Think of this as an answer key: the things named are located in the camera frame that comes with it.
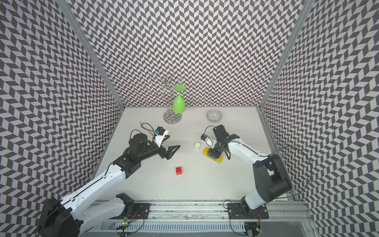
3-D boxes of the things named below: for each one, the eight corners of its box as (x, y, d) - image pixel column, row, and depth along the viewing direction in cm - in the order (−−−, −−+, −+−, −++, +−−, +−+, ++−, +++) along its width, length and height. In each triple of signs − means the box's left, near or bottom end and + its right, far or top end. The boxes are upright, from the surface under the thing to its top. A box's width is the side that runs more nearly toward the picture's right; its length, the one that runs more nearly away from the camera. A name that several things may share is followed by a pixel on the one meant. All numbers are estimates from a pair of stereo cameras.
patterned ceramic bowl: (212, 125, 109) (213, 120, 105) (205, 117, 114) (205, 112, 110) (222, 119, 112) (223, 114, 108) (214, 111, 117) (215, 107, 113)
